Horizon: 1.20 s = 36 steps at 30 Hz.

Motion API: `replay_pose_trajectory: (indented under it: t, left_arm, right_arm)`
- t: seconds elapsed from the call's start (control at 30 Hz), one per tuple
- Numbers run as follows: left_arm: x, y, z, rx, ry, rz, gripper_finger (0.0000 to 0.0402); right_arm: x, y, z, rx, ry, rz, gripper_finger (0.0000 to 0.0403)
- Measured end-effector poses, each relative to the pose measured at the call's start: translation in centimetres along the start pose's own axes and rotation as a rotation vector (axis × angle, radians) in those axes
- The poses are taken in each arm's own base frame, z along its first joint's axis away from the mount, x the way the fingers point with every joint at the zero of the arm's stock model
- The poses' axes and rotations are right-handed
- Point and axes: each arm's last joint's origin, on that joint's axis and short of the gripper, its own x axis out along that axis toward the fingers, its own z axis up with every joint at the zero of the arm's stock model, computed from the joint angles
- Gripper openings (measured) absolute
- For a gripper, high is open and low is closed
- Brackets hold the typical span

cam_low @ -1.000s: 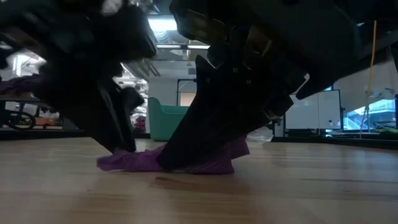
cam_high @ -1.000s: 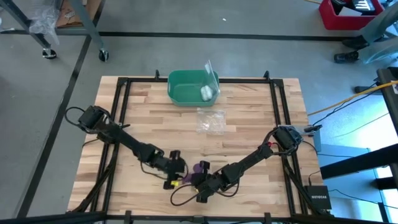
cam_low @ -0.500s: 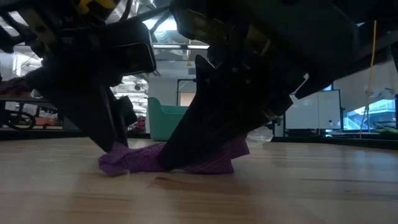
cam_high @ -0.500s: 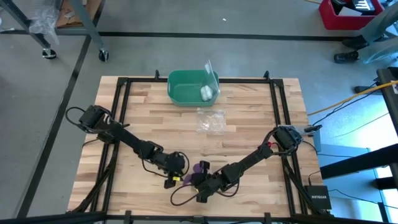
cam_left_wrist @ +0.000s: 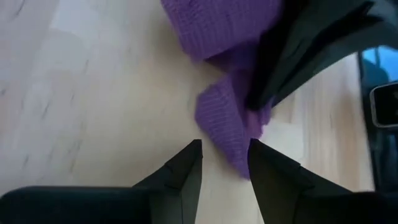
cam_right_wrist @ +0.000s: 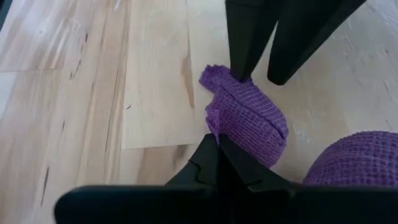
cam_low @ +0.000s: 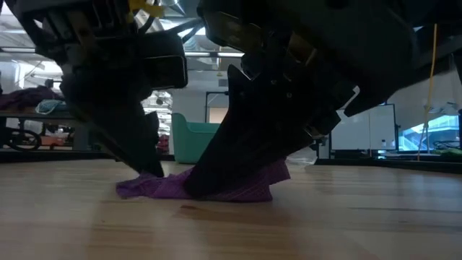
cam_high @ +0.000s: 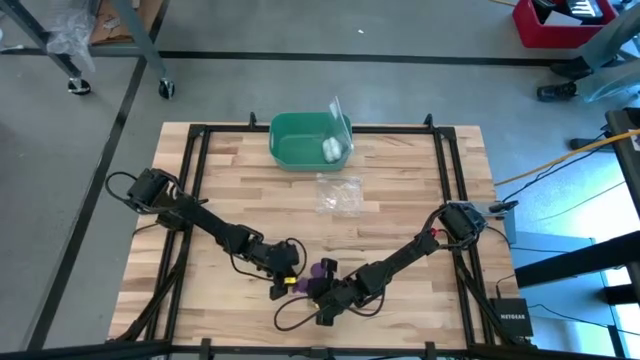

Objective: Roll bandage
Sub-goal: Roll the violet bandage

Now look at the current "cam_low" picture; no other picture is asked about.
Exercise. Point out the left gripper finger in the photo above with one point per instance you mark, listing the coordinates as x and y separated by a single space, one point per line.
152 130
119 133

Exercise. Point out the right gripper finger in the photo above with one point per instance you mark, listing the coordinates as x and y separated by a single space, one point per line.
252 144

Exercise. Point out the purple elastic bandage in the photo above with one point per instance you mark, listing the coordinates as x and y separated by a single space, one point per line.
155 186

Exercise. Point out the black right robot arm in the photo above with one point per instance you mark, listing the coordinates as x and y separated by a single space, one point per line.
440 29

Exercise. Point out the red storage bins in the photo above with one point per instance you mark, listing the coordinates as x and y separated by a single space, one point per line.
163 144

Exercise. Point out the green plastic bin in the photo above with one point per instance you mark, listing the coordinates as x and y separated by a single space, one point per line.
191 141

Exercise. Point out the teal cloth pile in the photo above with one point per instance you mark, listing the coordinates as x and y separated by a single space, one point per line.
48 105

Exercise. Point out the black wheel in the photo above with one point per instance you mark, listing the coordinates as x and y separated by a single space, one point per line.
39 141

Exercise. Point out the long ceiling light strip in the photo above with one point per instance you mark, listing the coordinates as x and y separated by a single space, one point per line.
223 54

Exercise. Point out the purple cloth pile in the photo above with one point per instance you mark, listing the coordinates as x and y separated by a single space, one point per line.
25 97

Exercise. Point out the grey metal work table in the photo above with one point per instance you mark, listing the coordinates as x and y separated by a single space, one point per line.
29 115

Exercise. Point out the white whiteboard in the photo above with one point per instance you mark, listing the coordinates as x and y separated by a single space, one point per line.
379 126

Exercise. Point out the black aluminium table frame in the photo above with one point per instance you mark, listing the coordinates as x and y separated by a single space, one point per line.
36 155

